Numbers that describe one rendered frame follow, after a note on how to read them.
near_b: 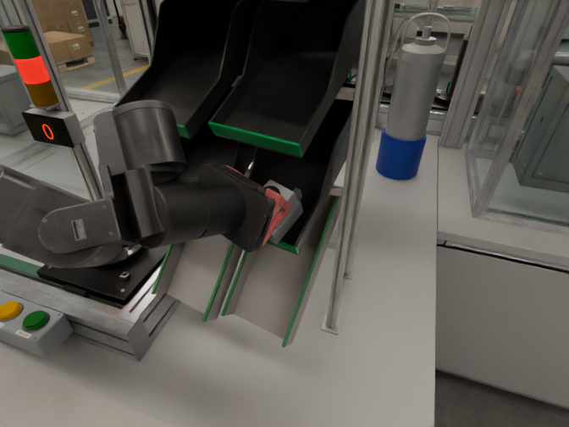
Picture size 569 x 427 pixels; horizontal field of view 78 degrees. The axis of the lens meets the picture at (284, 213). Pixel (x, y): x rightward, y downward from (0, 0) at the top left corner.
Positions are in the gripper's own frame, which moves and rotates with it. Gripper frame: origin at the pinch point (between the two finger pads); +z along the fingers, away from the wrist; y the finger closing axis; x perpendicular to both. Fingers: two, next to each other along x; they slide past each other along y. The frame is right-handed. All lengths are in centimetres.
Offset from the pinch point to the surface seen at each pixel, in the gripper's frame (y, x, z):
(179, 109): 16.6, -6.4, -4.1
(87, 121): 142, 31, 56
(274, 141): 0.2, -8.1, -4.0
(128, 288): 28.5, 34.8, 5.0
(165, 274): 20.2, 26.1, 5.7
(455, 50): 110, -145, 522
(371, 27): -1.9, -24.1, 4.7
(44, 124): 65, 12, 2
